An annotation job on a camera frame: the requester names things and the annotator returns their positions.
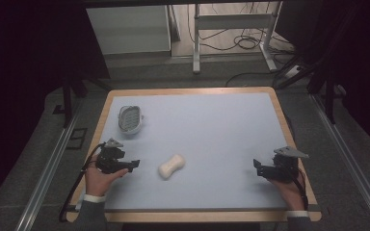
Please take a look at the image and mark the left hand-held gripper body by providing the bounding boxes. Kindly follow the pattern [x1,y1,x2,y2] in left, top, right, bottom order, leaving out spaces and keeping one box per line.
[94,138,135,175]

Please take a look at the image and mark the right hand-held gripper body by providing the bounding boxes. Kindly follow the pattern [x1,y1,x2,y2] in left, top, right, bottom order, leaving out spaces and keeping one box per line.
[260,145,310,185]

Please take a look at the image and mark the white soap bar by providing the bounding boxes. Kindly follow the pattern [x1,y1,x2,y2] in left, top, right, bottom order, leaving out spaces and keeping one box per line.
[157,153,187,181]

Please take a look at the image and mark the person's left hand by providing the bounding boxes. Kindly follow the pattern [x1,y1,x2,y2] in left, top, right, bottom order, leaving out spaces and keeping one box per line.
[84,155,130,197]

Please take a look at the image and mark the person's right hand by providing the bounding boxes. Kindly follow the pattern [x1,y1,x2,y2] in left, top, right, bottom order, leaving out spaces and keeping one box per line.
[267,167,307,213]

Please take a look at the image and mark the pale blue table mat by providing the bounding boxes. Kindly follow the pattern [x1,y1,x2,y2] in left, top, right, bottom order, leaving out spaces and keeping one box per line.
[76,91,291,212]

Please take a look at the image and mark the black stand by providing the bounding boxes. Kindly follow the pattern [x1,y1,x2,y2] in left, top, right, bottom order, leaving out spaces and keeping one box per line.
[306,47,348,125]
[52,68,113,129]

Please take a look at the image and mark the grey cabinet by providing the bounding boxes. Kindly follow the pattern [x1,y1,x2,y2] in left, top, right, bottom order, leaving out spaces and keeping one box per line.
[86,4,172,56]

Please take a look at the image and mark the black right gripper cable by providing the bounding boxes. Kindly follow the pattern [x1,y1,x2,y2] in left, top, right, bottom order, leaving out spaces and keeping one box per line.
[288,160,310,212]

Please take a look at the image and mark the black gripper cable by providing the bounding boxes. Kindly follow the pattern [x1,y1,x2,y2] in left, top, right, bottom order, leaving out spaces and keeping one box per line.
[288,160,310,212]
[58,142,106,223]

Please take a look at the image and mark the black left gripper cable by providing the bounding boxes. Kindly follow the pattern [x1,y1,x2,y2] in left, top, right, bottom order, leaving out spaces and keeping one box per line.
[58,142,106,223]

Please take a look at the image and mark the aluminium floor rail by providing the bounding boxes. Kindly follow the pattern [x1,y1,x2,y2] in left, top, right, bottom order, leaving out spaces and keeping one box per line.
[13,105,84,231]
[311,94,370,231]

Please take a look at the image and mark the black floor cables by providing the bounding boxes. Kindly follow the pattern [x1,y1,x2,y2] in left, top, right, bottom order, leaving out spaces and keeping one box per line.
[186,2,298,89]

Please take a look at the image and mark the white metal desk frame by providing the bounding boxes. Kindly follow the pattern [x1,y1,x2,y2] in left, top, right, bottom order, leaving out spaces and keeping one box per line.
[192,1,284,75]

